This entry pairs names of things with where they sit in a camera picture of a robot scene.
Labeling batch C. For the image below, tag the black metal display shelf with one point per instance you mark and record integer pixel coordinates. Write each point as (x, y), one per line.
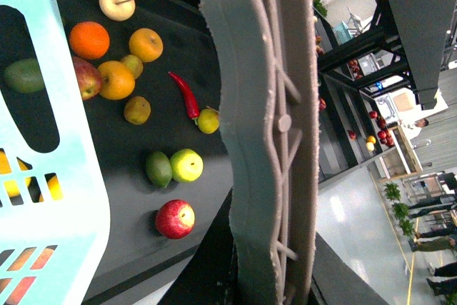
(195, 191)

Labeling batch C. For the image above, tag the red yellow apple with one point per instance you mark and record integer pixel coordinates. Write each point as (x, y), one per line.
(88, 77)

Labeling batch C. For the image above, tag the bright green apple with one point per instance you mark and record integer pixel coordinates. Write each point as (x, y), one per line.
(187, 166)

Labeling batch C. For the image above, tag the red apple front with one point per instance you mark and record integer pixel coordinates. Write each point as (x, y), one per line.
(175, 219)

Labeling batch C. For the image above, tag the yellow green pear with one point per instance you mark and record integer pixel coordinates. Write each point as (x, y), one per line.
(208, 121)

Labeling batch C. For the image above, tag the white pear with stem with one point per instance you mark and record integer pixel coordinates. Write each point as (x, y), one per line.
(118, 10)

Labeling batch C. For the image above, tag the yellow orange apple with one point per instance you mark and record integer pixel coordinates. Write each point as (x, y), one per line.
(146, 44)

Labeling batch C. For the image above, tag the red chili pepper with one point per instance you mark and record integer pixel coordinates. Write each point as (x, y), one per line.
(192, 107)

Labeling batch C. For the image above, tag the grey basket handle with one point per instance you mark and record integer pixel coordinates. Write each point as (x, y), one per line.
(270, 127)

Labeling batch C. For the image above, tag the green avocado lime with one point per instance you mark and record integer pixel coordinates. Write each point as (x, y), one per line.
(158, 169)

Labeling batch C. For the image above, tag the small olive green fruit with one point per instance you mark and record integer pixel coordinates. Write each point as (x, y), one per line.
(134, 64)

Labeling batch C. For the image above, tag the orange near white pear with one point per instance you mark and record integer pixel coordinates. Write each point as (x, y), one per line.
(89, 40)

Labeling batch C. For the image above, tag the light teal shopping basket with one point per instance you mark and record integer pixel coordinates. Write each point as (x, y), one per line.
(54, 240)

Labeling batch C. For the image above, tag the orange persimmon fruit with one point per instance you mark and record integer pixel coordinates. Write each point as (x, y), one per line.
(118, 82)

